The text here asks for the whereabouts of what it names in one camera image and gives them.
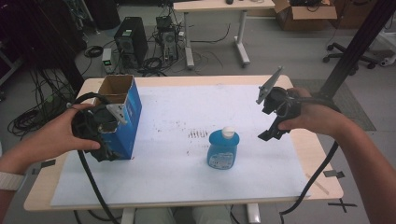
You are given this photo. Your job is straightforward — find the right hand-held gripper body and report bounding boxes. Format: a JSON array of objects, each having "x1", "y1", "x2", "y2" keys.
[{"x1": 255, "y1": 65, "x2": 303, "y2": 133}]

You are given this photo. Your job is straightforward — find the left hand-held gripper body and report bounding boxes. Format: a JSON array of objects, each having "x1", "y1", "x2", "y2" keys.
[{"x1": 70, "y1": 91, "x2": 129, "y2": 163}]

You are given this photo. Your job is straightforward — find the blue cardboard carton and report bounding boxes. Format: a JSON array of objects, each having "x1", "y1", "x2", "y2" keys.
[{"x1": 93, "y1": 74, "x2": 143, "y2": 161}]

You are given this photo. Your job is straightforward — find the person's left hand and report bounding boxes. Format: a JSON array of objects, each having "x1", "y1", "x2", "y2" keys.
[{"x1": 19, "y1": 103, "x2": 102, "y2": 166}]

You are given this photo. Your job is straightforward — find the person's right hand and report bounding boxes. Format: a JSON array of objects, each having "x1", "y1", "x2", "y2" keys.
[{"x1": 277, "y1": 86, "x2": 344, "y2": 138}]

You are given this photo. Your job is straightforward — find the blue bottle with white cap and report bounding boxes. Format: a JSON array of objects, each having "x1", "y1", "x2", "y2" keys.
[{"x1": 206, "y1": 126, "x2": 241, "y2": 171}]

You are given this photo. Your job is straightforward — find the black tape piece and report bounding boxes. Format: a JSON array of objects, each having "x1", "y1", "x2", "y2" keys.
[
  {"x1": 322, "y1": 169, "x2": 346, "y2": 179},
  {"x1": 31, "y1": 159, "x2": 57, "y2": 175}
]

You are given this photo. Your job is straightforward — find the beige tape strip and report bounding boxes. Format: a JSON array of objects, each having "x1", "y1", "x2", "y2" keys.
[{"x1": 304, "y1": 173, "x2": 331, "y2": 196}]

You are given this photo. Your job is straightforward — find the white power supply unit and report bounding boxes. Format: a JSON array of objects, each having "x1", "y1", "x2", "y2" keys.
[{"x1": 101, "y1": 48, "x2": 118, "y2": 75}]

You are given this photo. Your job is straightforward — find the grey floor mat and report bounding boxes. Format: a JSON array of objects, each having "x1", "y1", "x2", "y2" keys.
[{"x1": 290, "y1": 78, "x2": 377, "y2": 133}]

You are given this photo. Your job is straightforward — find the white table mat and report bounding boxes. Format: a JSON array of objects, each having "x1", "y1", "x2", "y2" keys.
[{"x1": 49, "y1": 84, "x2": 312, "y2": 207}]

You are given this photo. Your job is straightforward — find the black office chair base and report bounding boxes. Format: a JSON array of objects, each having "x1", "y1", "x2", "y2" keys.
[{"x1": 322, "y1": 41, "x2": 379, "y2": 71}]

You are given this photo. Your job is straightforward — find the black computer tower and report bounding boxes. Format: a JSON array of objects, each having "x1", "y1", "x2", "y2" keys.
[{"x1": 113, "y1": 16, "x2": 149, "y2": 69}]

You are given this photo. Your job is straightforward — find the open cardboard box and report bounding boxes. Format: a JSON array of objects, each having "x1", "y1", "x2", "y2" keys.
[{"x1": 273, "y1": 0, "x2": 338, "y2": 32}]

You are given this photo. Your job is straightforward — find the black tape cross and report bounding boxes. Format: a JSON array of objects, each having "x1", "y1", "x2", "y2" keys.
[{"x1": 327, "y1": 198, "x2": 358, "y2": 215}]

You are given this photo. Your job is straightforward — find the black metal stand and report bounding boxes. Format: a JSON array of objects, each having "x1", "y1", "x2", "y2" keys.
[{"x1": 313, "y1": 0, "x2": 396, "y2": 101}]

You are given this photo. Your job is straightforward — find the white wristband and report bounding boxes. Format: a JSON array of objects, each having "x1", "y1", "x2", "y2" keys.
[{"x1": 0, "y1": 171, "x2": 26, "y2": 191}]

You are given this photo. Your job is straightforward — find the open computer case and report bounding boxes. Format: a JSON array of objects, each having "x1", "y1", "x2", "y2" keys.
[{"x1": 159, "y1": 27, "x2": 180, "y2": 63}]

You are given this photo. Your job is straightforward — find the white background desk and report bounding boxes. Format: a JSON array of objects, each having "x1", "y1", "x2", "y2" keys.
[{"x1": 173, "y1": 0, "x2": 276, "y2": 70}]

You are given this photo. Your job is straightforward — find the small black box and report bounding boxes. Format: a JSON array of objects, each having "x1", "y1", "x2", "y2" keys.
[{"x1": 155, "y1": 15, "x2": 174, "y2": 31}]

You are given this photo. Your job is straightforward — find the bundle of black floor cables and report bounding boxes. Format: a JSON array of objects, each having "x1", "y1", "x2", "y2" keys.
[{"x1": 7, "y1": 66, "x2": 78, "y2": 138}]

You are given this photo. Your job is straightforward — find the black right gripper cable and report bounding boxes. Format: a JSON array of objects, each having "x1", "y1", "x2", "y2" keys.
[{"x1": 278, "y1": 140, "x2": 340, "y2": 224}]

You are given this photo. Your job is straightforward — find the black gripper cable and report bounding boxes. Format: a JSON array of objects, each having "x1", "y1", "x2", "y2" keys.
[
  {"x1": 76, "y1": 149, "x2": 121, "y2": 224},
  {"x1": 278, "y1": 140, "x2": 340, "y2": 224}
]

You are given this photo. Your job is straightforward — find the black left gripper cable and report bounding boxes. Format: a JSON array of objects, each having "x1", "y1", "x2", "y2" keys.
[{"x1": 76, "y1": 149, "x2": 121, "y2": 224}]

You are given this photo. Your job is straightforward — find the coiled black cable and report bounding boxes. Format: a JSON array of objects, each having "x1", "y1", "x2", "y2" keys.
[{"x1": 83, "y1": 45, "x2": 105, "y2": 59}]

